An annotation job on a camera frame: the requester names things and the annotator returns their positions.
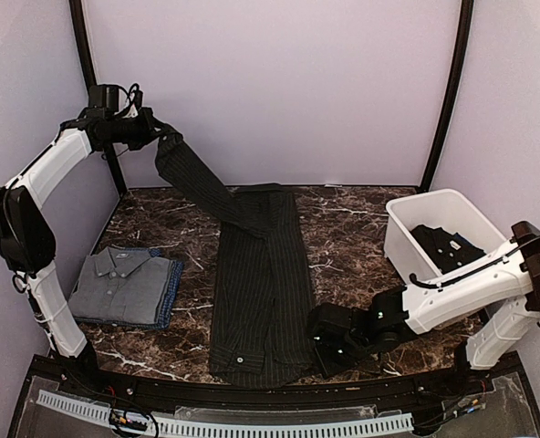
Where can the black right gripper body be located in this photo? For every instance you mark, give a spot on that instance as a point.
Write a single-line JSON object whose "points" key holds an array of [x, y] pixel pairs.
{"points": [[352, 352]]}

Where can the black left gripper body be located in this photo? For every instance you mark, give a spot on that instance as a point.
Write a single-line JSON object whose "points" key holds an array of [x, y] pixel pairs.
{"points": [[137, 133]]}

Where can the black pinstriped long sleeve shirt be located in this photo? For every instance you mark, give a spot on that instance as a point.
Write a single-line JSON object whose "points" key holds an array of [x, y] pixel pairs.
{"points": [[263, 291]]}

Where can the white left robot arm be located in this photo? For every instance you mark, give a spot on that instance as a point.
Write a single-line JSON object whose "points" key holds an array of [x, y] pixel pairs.
{"points": [[27, 243]]}

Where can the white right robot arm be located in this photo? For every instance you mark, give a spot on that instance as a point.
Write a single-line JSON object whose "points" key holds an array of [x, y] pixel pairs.
{"points": [[382, 327]]}

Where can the black shirt in bin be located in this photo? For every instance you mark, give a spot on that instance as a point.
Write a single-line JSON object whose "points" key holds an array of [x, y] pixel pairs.
{"points": [[448, 252]]}

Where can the folded grey button shirt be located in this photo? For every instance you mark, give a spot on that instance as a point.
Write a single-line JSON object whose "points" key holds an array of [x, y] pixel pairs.
{"points": [[120, 286]]}

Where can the white plastic bin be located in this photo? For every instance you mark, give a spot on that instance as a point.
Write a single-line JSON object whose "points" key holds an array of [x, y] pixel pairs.
{"points": [[432, 298]]}

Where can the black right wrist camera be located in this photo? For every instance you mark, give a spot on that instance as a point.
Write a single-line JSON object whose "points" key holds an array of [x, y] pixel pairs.
{"points": [[328, 322]]}

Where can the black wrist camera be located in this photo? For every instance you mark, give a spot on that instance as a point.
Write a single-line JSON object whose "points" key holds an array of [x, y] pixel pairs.
{"points": [[328, 322], [112, 101]]}

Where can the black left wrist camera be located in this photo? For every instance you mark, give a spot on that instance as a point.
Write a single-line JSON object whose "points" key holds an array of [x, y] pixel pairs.
{"points": [[112, 101]]}

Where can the black front rail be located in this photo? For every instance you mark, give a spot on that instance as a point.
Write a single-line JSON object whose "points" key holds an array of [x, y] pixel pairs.
{"points": [[408, 392]]}

